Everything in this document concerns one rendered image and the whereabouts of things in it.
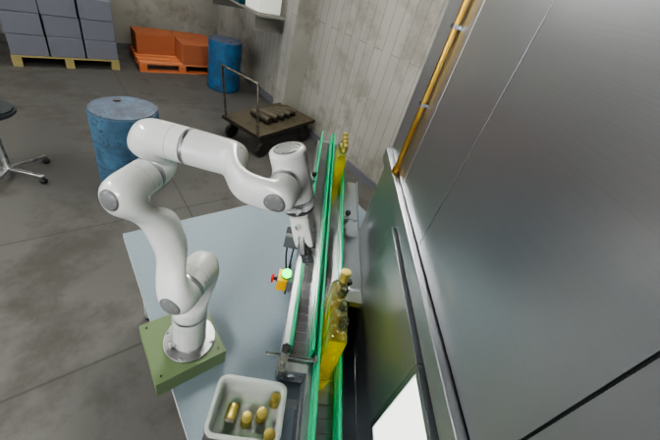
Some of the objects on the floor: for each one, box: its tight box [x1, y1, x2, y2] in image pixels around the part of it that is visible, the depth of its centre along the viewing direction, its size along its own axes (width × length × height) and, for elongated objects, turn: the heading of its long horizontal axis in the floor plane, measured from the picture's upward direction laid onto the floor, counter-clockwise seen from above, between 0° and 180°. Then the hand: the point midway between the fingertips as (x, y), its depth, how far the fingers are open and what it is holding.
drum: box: [85, 96, 159, 183], centre depth 297 cm, size 53×55×79 cm
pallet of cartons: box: [130, 26, 208, 75], centre depth 598 cm, size 141×96×52 cm
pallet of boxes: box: [0, 0, 121, 71], centre depth 481 cm, size 130×87×130 cm
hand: (308, 250), depth 88 cm, fingers open, 5 cm apart
